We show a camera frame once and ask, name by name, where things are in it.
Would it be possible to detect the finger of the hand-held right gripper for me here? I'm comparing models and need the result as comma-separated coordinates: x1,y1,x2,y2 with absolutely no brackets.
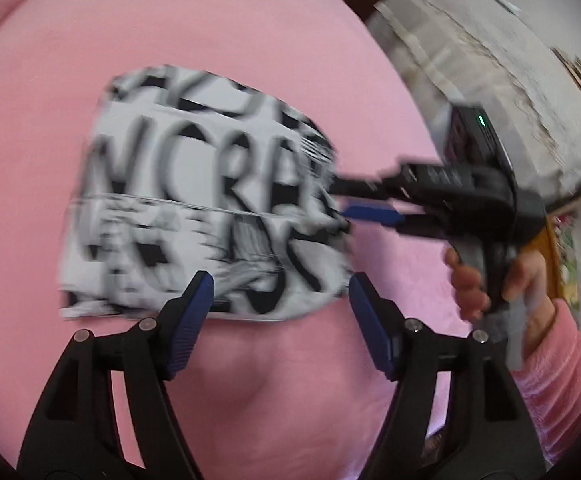
328,172,406,200
343,202,441,238

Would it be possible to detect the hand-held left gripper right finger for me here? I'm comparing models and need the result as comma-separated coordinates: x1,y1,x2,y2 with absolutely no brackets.
348,272,546,480

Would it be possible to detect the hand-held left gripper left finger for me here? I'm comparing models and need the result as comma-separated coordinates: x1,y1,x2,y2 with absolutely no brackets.
18,270,216,480

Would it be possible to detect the white black printed hooded jacket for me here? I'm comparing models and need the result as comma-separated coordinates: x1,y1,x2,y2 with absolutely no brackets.
58,62,354,323

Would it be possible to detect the person's right forearm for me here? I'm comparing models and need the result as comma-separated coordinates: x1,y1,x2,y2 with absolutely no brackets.
511,300,581,466

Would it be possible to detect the person's right hand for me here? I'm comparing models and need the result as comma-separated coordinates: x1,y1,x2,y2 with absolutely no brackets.
445,247,559,361

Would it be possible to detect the sofa under white lace cover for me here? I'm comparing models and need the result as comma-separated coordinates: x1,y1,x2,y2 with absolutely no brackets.
365,0,581,201

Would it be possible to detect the pink bed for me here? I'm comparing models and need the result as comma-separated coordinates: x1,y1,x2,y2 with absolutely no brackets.
0,0,476,480

